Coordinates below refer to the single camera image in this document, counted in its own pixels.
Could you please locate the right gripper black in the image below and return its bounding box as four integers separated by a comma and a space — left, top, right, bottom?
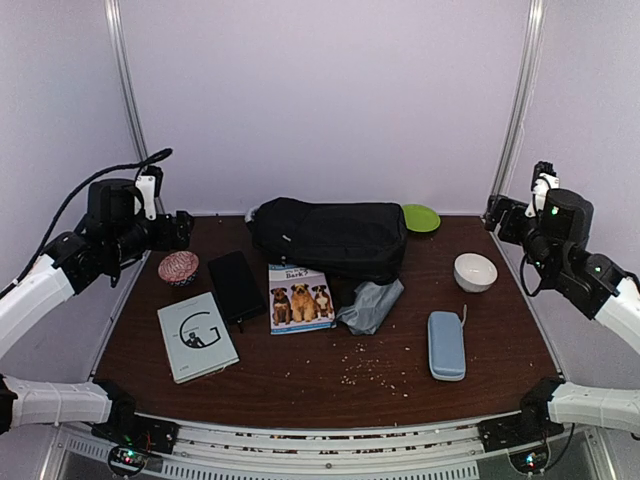
484, 194, 558, 282

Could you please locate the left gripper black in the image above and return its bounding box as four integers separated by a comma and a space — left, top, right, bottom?
108, 209, 193, 267

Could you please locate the black backpack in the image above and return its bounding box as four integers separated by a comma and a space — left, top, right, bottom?
245, 197, 408, 285

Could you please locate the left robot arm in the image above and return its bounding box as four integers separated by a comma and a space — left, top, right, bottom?
1, 175, 195, 444

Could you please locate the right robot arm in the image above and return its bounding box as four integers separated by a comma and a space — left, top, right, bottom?
484, 188, 639, 442

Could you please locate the patterned pink bowl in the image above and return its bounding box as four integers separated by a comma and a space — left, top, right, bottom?
157, 251, 200, 287

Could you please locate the white ribbed bowl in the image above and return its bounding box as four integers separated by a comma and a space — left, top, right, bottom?
454, 253, 498, 293

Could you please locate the green plate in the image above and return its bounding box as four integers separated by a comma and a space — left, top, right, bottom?
402, 204, 441, 233

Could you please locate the grey book letter G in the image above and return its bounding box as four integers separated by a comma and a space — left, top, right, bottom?
157, 292, 239, 384

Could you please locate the blue glasses case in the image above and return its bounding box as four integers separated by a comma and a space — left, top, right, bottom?
427, 311, 466, 382

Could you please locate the dog picture book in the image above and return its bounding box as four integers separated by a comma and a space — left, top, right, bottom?
268, 264, 336, 335

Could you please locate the grey cloth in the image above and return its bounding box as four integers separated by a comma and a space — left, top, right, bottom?
337, 279, 404, 335

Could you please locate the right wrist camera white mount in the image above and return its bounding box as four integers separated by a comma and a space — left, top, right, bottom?
525, 161, 560, 218

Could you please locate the left black cable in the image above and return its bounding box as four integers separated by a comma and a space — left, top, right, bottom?
0, 147, 174, 296

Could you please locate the right aluminium frame post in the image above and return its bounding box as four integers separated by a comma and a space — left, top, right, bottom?
490, 0, 546, 196

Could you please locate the aluminium frame post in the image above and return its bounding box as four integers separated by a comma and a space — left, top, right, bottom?
490, 0, 546, 196
103, 0, 166, 217

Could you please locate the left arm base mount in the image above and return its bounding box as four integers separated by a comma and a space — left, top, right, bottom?
90, 415, 179, 478

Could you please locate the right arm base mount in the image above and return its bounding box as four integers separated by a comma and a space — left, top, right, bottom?
477, 414, 564, 477

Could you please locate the left aluminium frame post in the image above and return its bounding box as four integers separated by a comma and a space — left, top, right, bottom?
103, 0, 166, 217

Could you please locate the front aluminium rail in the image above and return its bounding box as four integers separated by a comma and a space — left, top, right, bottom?
42, 419, 616, 480

